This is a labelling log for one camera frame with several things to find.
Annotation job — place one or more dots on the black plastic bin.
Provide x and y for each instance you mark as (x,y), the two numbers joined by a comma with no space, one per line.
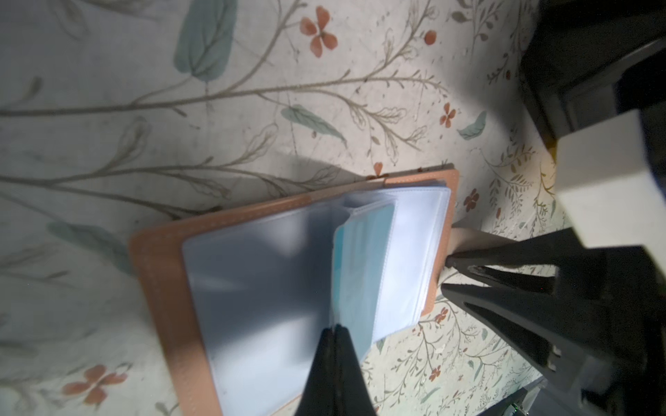
(590,61)

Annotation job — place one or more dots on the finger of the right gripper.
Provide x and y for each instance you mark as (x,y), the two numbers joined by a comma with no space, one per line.
(553,263)
(577,344)

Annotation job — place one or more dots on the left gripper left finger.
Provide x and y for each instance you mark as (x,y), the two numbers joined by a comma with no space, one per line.
(318,398)

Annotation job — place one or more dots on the teal card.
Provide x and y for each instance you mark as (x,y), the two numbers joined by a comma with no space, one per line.
(360,246)

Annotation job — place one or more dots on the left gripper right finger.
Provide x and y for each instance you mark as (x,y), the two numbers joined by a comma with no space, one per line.
(350,394)

